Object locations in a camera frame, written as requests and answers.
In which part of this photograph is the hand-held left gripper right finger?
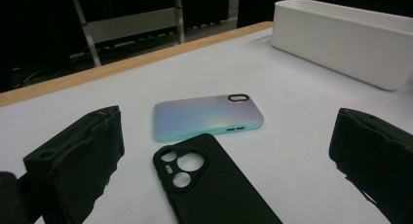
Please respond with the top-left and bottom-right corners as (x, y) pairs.
(328, 107), (413, 224)

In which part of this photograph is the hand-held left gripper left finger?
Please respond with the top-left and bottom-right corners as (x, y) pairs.
(22, 105), (126, 224)

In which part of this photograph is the white rectangular storage box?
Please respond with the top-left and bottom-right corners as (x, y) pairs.
(271, 0), (413, 92)

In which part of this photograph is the iridescent phone case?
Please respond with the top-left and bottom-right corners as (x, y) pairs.
(153, 93), (265, 143)

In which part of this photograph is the black phone case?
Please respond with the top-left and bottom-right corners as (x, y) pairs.
(152, 132), (283, 224)

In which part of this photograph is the grey metal stand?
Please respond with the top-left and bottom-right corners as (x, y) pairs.
(69, 0), (186, 67)

